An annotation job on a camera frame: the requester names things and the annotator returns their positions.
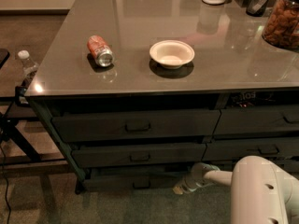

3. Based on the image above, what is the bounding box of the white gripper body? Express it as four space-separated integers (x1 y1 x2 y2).
178 175 208 194

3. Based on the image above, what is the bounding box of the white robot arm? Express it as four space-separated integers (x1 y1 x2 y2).
173 156 299 224

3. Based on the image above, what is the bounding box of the snack bag in shelf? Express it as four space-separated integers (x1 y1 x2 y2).
229 91 257 107

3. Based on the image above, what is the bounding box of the white paper bowl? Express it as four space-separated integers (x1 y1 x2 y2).
149 40 195 69

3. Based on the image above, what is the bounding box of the orange soda can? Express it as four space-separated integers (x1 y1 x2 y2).
87 35 114 67

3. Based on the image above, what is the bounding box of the jar of nuts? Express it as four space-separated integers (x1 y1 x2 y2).
262 0 299 49

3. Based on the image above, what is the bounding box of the clear plastic water bottle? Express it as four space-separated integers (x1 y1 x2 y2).
18 50 39 78

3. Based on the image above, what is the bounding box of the black side table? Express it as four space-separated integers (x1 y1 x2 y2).
0 49 64 166

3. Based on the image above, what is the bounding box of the dark cabinet frame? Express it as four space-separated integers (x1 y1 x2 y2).
30 91 299 191

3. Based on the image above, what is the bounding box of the black cable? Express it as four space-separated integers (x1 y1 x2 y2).
0 140 13 224

